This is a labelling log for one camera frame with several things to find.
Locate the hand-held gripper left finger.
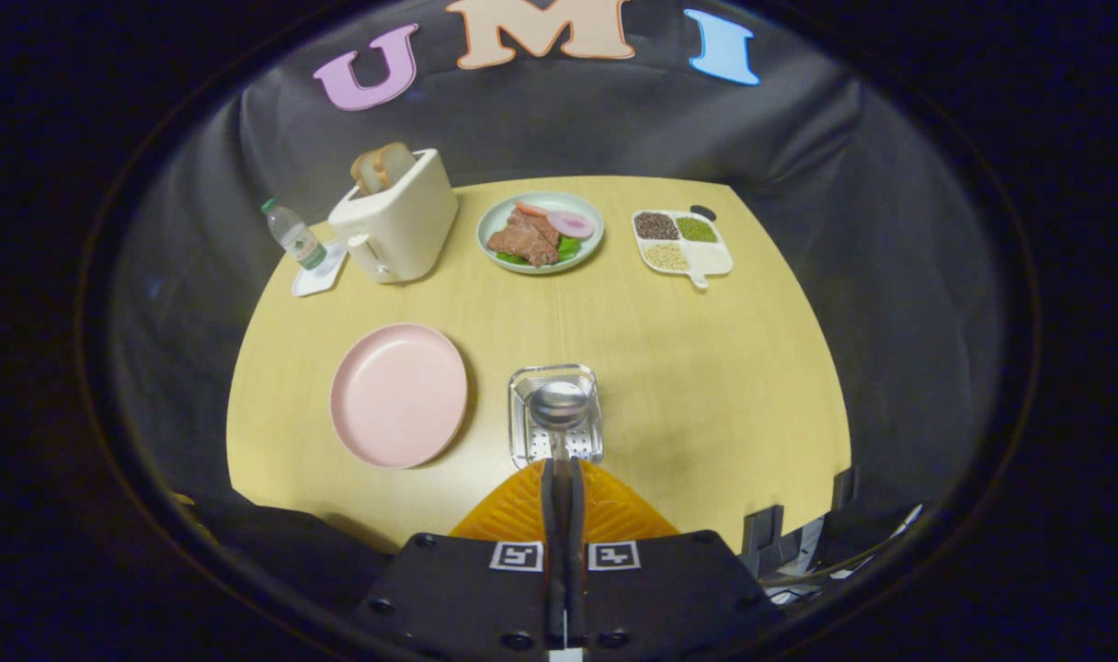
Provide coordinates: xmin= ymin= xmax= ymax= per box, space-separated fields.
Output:
xmin=352 ymin=458 xmax=561 ymax=656

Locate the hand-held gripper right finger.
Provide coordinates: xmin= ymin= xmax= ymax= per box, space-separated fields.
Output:
xmin=567 ymin=458 xmax=786 ymax=656

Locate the wooden handled metal spoon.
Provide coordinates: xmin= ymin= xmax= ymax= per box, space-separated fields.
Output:
xmin=529 ymin=380 xmax=589 ymax=479

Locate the perforated metal basket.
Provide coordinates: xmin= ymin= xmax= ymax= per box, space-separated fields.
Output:
xmin=508 ymin=363 xmax=604 ymax=468

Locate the pink plate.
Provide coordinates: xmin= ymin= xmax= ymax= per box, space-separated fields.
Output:
xmin=330 ymin=323 xmax=469 ymax=470

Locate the white divided dish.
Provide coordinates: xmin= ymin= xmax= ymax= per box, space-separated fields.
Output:
xmin=632 ymin=209 xmax=735 ymax=291

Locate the white square coaster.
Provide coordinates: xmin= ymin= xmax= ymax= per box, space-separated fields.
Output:
xmin=291 ymin=241 xmax=349 ymax=298

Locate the brown cooked meat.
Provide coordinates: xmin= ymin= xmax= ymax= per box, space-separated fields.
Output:
xmin=486 ymin=210 xmax=562 ymax=268

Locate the green lettuce leaf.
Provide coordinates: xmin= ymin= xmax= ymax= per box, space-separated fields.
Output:
xmin=495 ymin=236 xmax=583 ymax=268

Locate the cream white toaster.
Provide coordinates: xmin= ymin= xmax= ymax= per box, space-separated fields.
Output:
xmin=327 ymin=148 xmax=460 ymax=285

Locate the pale green plate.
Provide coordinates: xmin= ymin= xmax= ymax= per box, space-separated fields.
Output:
xmin=476 ymin=190 xmax=606 ymax=276

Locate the clear plastic water bottle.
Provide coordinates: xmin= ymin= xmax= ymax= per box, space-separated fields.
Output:
xmin=262 ymin=199 xmax=328 ymax=271

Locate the toasted bread slice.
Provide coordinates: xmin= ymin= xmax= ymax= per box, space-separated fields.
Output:
xmin=372 ymin=142 xmax=417 ymax=189
xmin=350 ymin=150 xmax=385 ymax=196

